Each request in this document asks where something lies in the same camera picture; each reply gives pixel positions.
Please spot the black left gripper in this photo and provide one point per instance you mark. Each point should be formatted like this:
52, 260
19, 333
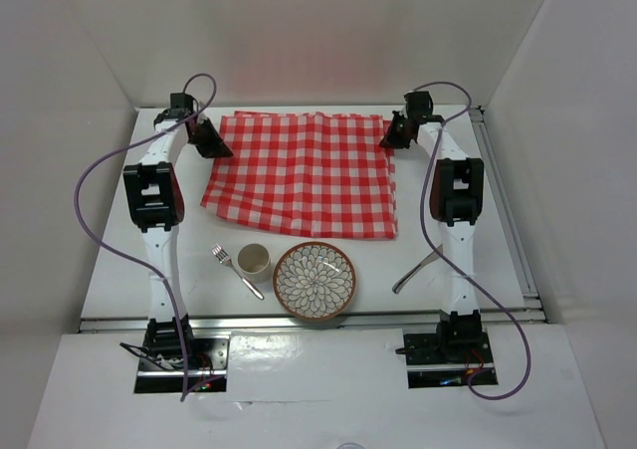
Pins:
215, 146

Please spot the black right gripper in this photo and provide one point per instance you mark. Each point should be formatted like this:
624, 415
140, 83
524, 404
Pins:
390, 140

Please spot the red white checkered cloth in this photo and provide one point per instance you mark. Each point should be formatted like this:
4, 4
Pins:
310, 174

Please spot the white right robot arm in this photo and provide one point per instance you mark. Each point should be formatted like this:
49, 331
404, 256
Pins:
453, 193

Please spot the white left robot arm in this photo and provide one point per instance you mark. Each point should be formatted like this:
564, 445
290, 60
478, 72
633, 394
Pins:
156, 207

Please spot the silver fork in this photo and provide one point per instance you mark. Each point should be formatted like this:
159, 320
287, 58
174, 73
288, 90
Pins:
224, 259

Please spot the beige cup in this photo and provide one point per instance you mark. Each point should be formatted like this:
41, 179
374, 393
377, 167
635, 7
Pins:
255, 263

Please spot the floral patterned ceramic bowl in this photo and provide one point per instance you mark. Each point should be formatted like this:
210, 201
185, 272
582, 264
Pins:
314, 281

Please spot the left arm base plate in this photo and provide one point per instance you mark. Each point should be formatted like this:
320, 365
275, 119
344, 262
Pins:
159, 373

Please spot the aluminium frame rail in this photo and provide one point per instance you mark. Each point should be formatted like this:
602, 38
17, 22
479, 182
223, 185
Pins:
118, 298

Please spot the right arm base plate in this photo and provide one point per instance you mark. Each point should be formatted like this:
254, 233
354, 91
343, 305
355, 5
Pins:
429, 365

